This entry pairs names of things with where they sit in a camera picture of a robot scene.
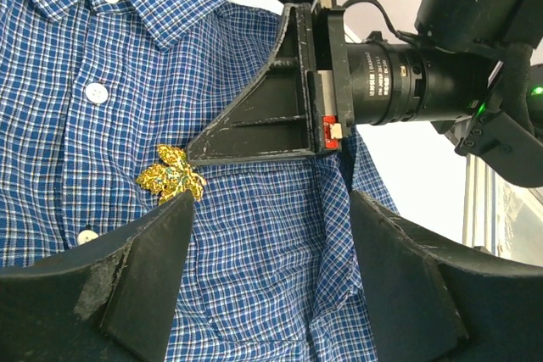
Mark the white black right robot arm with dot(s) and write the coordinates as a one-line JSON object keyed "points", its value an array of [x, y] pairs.
{"points": [[506, 129]]}

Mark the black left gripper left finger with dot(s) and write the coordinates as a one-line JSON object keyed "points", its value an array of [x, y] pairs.
{"points": [[111, 299]]}

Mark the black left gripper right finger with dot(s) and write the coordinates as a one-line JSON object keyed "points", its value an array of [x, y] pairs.
{"points": [[432, 299]]}

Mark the blue checked shirt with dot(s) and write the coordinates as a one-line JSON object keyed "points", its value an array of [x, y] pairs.
{"points": [[91, 88]]}

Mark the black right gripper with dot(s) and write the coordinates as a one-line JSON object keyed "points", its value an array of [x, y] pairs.
{"points": [[372, 82]]}

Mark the gold leaf brooch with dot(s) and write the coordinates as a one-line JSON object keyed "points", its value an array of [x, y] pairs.
{"points": [[172, 176]]}

